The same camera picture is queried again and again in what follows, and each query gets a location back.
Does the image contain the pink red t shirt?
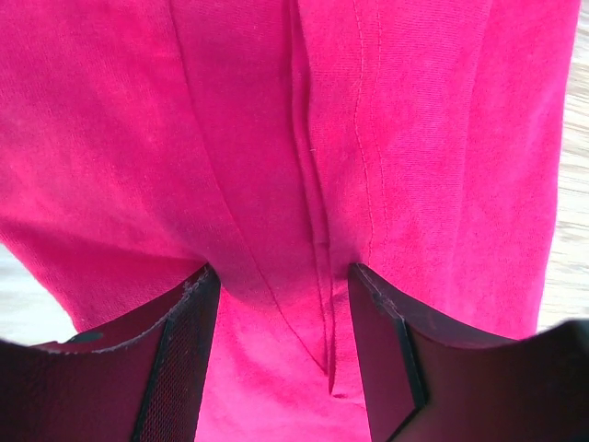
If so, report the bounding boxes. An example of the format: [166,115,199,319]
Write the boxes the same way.
[1,1,581,441]

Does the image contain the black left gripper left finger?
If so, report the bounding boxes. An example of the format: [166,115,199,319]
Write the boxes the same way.
[1,266,220,441]

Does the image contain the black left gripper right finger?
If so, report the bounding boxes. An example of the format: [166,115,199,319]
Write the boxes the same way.
[348,264,588,442]

